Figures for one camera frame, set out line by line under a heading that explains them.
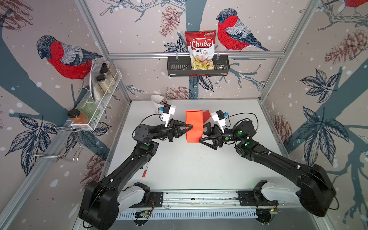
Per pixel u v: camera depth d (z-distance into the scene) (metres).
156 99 1.07
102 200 0.39
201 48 0.82
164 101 1.09
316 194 0.40
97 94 0.70
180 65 0.95
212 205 0.73
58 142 0.56
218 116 0.56
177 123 0.58
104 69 0.80
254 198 0.66
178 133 0.58
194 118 0.57
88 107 0.71
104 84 0.76
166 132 0.55
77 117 0.60
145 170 0.83
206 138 0.55
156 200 0.73
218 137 0.54
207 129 0.66
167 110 0.55
